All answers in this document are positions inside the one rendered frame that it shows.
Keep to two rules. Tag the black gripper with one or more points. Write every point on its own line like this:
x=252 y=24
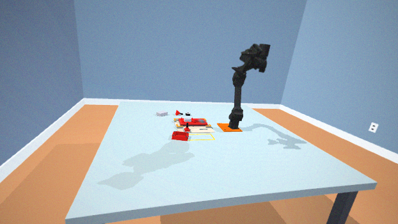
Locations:
x=251 y=62

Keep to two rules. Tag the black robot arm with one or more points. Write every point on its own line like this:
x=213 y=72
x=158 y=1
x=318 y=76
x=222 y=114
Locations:
x=237 y=113

